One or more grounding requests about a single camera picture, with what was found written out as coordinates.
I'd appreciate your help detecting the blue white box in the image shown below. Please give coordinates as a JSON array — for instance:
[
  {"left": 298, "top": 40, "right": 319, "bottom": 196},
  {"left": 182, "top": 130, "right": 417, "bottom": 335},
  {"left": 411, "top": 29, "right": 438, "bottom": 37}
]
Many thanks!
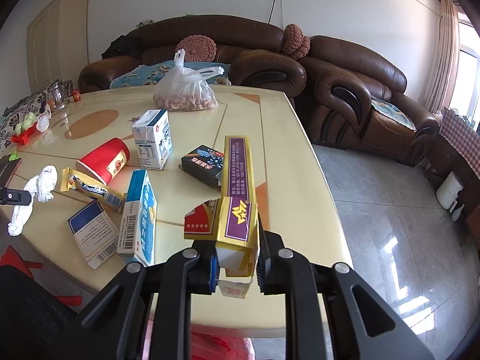
[{"left": 67, "top": 201, "right": 119, "bottom": 269}]

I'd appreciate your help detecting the gold purple long carton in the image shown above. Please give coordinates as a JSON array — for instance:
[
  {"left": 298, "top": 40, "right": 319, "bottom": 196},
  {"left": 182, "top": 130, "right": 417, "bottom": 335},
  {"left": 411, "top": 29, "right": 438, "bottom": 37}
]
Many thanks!
[{"left": 183, "top": 136, "right": 259, "bottom": 299}]

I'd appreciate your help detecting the white twisted tissue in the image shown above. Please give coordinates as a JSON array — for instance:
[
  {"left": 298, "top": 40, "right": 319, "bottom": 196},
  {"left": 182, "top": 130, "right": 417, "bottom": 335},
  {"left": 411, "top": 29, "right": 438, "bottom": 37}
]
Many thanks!
[{"left": 7, "top": 165, "right": 58, "bottom": 236}]

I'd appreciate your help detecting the white blue milk carton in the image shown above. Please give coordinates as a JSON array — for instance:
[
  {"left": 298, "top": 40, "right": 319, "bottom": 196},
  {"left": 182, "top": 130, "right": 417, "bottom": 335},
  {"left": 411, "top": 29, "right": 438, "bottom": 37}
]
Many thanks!
[{"left": 131, "top": 109, "right": 173, "bottom": 170}]

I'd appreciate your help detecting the light blue medicine box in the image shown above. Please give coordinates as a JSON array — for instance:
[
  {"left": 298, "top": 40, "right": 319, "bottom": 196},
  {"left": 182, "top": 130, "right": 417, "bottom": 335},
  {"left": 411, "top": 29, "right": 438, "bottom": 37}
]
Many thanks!
[{"left": 117, "top": 169, "right": 158, "bottom": 267}]

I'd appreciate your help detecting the black trousers leg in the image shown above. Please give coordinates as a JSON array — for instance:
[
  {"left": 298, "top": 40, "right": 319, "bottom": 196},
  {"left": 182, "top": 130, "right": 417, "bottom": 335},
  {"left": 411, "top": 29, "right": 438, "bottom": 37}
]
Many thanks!
[{"left": 0, "top": 264, "right": 86, "bottom": 360}]

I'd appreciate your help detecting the red plastic stool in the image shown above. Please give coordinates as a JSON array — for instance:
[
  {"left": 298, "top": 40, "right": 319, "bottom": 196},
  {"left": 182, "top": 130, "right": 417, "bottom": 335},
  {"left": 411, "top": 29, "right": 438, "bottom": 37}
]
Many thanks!
[{"left": 1, "top": 244, "right": 83, "bottom": 307}]

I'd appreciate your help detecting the yellow snack wrapper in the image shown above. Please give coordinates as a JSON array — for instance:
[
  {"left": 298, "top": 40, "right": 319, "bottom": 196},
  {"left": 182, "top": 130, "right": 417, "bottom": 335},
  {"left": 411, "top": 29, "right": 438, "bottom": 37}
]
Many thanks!
[{"left": 59, "top": 167, "right": 125, "bottom": 213}]

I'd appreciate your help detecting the red paper cup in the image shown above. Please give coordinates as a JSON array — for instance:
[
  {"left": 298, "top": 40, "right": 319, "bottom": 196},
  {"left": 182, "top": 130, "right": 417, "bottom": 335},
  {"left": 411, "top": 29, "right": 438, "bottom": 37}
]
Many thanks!
[{"left": 76, "top": 137, "right": 130, "bottom": 185}]

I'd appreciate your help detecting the white appliance on floor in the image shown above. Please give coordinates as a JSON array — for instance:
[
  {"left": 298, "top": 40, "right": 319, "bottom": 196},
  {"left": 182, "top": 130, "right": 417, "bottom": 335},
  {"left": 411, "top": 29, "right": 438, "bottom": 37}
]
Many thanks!
[{"left": 435, "top": 172, "right": 465, "bottom": 222}]

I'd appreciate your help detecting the black small box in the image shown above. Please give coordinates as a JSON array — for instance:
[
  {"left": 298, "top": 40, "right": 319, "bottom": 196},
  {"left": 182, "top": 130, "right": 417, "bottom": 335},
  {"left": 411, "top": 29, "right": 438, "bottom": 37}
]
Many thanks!
[{"left": 181, "top": 145, "right": 224, "bottom": 188}]

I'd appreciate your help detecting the smartphone pink case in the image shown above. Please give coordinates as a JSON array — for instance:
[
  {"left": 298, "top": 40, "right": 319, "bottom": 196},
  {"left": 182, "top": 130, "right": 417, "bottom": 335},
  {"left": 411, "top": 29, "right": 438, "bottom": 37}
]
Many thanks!
[{"left": 0, "top": 155, "right": 21, "bottom": 187}]

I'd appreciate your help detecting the green small clip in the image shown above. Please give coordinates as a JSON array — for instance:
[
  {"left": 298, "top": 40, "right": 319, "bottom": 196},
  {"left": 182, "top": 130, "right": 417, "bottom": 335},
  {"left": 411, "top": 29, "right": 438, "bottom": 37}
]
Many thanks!
[{"left": 9, "top": 151, "right": 19, "bottom": 161}]

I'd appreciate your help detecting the crumpled clear plastic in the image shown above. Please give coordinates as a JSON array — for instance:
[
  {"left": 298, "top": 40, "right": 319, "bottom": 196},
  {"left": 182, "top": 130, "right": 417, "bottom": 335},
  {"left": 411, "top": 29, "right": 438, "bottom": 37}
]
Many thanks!
[{"left": 36, "top": 104, "right": 51, "bottom": 133}]

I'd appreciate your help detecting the green fruits red tray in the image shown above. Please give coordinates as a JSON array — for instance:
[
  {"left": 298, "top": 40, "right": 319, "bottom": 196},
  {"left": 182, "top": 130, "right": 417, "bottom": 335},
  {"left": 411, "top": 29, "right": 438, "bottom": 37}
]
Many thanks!
[{"left": 11, "top": 112, "right": 38, "bottom": 146}]

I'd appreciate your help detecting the brown leather armchair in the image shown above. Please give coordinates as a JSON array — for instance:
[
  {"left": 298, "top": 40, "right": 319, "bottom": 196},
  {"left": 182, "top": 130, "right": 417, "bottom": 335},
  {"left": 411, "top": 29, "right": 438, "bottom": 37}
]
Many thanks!
[{"left": 295, "top": 36, "right": 439, "bottom": 167}]

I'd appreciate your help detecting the checkered cloth side table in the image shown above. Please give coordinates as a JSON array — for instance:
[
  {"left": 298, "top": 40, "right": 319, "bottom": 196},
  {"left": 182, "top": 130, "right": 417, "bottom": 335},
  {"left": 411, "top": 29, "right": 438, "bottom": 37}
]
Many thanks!
[{"left": 439, "top": 107, "right": 480, "bottom": 178}]

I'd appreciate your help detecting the glass jar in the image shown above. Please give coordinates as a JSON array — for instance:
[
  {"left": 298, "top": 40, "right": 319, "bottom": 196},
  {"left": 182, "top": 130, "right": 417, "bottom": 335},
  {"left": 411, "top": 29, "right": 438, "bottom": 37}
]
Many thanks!
[{"left": 47, "top": 80, "right": 72, "bottom": 112}]

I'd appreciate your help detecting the plastic bag of peanuts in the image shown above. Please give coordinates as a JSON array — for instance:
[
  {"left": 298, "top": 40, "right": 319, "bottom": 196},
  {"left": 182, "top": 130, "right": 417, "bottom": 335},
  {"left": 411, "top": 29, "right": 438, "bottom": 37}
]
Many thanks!
[{"left": 153, "top": 49, "right": 224, "bottom": 111}]

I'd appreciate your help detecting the blue floral seat cover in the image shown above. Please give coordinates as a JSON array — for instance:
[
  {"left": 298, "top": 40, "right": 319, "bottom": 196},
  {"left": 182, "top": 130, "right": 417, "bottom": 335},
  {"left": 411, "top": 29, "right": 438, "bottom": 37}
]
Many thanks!
[{"left": 110, "top": 60, "right": 231, "bottom": 89}]

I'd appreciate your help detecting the beige curtain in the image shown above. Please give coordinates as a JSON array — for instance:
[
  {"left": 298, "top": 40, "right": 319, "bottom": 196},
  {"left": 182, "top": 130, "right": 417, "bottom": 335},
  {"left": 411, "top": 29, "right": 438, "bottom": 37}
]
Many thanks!
[{"left": 425, "top": 0, "right": 460, "bottom": 114}]

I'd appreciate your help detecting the pink round cushion on armrest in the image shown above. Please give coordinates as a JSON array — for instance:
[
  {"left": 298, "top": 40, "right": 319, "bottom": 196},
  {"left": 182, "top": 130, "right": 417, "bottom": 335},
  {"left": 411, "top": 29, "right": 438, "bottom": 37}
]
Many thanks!
[{"left": 281, "top": 24, "right": 311, "bottom": 60}]

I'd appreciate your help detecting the brown leather sofa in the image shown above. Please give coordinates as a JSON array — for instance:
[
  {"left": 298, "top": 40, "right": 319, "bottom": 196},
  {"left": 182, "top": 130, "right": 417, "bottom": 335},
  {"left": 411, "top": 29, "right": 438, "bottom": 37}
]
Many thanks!
[{"left": 78, "top": 15, "right": 307, "bottom": 98}]

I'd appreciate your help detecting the wooden door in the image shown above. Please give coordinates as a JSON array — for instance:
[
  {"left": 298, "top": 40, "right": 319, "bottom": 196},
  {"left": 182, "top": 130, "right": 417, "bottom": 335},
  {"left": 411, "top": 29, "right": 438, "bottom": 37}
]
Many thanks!
[{"left": 27, "top": 0, "right": 89, "bottom": 93}]

